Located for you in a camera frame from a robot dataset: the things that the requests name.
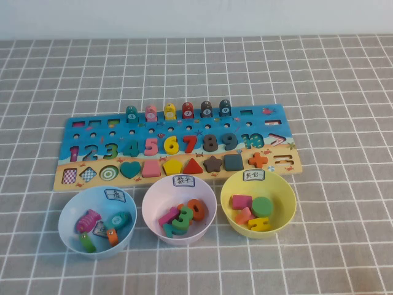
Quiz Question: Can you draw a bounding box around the teal number four piece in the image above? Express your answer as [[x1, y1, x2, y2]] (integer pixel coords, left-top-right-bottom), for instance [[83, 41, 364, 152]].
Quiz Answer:
[[123, 140, 141, 158]]

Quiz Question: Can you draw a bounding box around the dark blue fish piece nine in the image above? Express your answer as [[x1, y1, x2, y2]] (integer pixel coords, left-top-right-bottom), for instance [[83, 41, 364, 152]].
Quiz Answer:
[[218, 99, 232, 117]]

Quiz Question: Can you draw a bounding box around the pink fish piece five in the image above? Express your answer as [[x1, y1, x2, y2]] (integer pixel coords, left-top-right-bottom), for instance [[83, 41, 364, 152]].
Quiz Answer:
[[144, 104, 158, 123]]

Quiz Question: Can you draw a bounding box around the teal heart shape piece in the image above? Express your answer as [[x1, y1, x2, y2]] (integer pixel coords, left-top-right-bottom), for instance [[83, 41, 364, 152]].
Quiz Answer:
[[119, 161, 142, 180]]

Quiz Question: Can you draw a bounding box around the brown fish piece eight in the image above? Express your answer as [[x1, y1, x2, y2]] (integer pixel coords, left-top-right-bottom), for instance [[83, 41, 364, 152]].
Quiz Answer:
[[200, 100, 214, 119]]

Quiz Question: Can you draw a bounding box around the yellow plastic bowl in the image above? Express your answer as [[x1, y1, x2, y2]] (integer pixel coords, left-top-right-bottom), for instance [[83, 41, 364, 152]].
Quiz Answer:
[[220, 170, 297, 240]]

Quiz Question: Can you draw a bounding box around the pink plastic bowl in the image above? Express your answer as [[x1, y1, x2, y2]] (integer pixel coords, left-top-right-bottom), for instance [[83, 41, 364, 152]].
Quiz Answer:
[[141, 175, 218, 246]]

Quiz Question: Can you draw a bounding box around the green number three piece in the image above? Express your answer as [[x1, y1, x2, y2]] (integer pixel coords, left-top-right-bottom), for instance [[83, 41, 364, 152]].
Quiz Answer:
[[171, 205, 194, 230]]

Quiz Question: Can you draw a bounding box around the magenta fish piece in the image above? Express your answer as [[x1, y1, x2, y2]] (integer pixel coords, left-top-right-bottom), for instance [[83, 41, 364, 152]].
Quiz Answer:
[[76, 208, 102, 234]]

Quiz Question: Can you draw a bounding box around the orange number zero piece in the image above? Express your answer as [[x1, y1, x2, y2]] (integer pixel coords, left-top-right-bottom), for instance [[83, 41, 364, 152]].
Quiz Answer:
[[186, 199, 209, 221]]

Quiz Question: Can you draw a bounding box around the pink number five piece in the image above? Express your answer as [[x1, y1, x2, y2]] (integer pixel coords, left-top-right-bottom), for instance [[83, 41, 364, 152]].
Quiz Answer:
[[143, 137, 160, 157]]

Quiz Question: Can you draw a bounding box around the green fish piece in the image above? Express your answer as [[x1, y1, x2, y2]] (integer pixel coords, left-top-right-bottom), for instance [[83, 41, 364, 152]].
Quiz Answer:
[[78, 232, 97, 254]]

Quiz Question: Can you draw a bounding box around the magenta number piece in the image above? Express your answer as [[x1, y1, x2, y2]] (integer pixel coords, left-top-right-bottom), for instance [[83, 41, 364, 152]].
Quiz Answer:
[[158, 206, 179, 226]]

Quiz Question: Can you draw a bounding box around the dark teal number nine piece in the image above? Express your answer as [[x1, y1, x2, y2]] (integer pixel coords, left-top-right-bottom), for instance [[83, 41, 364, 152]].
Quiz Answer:
[[221, 132, 239, 151]]

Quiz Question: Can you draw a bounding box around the yellow fish piece six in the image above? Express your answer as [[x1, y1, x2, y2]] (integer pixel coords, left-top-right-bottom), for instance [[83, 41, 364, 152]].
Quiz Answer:
[[163, 103, 176, 121]]

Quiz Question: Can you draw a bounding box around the pink trapezoid shape piece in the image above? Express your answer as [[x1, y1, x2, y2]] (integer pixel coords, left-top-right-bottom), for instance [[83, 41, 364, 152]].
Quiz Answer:
[[141, 160, 161, 178]]

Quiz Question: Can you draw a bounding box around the yellow equals sign piece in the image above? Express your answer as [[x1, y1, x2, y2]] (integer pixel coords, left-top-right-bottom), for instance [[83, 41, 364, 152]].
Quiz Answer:
[[247, 216, 272, 231]]

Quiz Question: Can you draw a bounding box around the brown number eight piece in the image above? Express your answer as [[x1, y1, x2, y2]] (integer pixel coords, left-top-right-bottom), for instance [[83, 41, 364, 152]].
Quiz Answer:
[[202, 133, 219, 153]]

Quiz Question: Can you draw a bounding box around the orange plus sign piece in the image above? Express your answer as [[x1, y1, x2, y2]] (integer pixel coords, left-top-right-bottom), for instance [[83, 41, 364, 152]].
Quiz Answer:
[[247, 152, 268, 169]]

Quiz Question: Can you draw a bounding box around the red number seven piece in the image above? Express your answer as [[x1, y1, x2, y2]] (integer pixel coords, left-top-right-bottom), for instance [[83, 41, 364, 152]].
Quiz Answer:
[[182, 135, 199, 154]]

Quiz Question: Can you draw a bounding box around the pink rectangle shape piece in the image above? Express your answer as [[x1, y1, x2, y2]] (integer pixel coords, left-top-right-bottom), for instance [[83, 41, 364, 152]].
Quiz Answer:
[[230, 194, 253, 211]]

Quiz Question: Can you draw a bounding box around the yellow pentagon shape piece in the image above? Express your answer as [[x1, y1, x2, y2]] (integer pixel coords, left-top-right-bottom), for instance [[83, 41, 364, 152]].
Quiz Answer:
[[162, 159, 184, 177]]

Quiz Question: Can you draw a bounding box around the brown star shape piece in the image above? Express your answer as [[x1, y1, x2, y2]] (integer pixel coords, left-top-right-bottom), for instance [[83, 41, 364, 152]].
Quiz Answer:
[[203, 155, 224, 173]]

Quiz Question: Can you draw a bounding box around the red fish piece seven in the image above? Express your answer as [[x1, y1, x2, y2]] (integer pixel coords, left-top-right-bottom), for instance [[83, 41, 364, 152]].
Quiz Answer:
[[181, 101, 195, 120]]

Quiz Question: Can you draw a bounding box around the green circle shape piece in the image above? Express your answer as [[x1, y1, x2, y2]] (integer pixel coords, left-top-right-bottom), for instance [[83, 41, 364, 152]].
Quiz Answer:
[[251, 196, 274, 218]]

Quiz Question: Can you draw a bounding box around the teal fish piece four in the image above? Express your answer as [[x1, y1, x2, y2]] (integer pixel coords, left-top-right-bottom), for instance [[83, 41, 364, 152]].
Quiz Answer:
[[125, 104, 139, 124]]

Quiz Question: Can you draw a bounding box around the red triangle shape piece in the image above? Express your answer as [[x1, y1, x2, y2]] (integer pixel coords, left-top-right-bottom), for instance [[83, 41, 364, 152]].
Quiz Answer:
[[182, 157, 204, 175]]

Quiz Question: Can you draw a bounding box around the teal fish piece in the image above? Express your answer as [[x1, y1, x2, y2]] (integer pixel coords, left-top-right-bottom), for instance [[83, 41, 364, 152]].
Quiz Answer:
[[104, 211, 132, 230]]

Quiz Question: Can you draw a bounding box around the teal number two piece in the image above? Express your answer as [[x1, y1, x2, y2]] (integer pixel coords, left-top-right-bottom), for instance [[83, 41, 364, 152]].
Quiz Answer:
[[162, 222, 188, 238]]

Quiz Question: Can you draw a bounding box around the blue wooden puzzle board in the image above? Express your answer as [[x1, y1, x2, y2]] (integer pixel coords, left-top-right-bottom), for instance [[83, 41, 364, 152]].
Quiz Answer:
[[52, 103, 303, 192]]

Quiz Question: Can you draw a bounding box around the yellow number six piece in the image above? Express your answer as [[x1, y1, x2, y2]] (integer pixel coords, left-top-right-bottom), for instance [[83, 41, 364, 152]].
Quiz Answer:
[[163, 135, 181, 155]]

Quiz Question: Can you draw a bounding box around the small white paper label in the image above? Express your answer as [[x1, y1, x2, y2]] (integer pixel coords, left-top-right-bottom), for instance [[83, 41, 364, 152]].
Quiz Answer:
[[92, 221, 109, 238]]

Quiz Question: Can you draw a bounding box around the orange diamond shape piece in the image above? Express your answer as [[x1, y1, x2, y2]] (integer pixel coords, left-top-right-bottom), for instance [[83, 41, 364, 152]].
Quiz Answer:
[[235, 207, 254, 225]]

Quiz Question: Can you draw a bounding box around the dark grey square piece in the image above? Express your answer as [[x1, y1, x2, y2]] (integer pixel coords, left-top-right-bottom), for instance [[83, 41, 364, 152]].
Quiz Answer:
[[223, 153, 245, 172]]

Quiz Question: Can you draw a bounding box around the light blue plastic bowl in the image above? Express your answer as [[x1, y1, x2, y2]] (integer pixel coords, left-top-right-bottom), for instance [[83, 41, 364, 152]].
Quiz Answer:
[[58, 185, 138, 261]]

